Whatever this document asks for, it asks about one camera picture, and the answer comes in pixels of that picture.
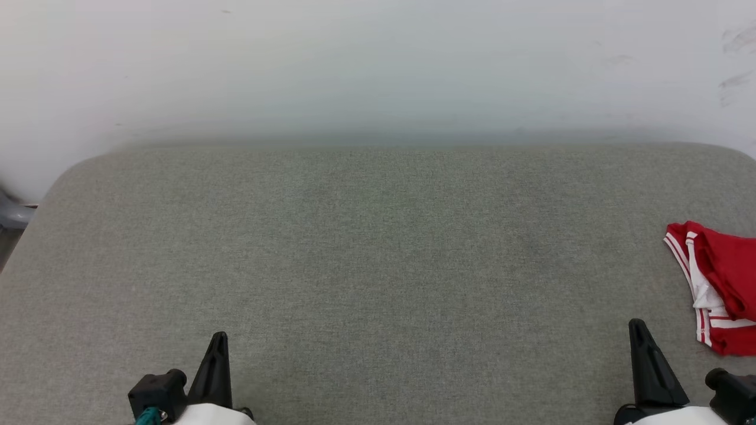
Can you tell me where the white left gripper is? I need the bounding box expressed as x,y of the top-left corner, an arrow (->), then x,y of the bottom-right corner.
171,331 -> 258,425

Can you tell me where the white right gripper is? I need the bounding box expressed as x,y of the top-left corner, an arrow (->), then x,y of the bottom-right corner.
613,319 -> 730,425

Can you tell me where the red and white garment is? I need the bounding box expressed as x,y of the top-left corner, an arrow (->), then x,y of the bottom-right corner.
663,220 -> 756,357

